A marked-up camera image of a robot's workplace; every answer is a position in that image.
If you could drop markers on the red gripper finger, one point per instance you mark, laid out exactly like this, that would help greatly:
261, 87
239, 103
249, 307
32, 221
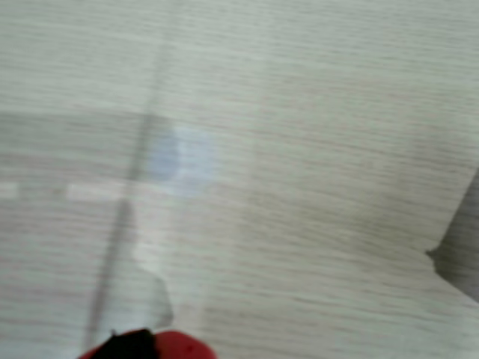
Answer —
183, 348
127, 346

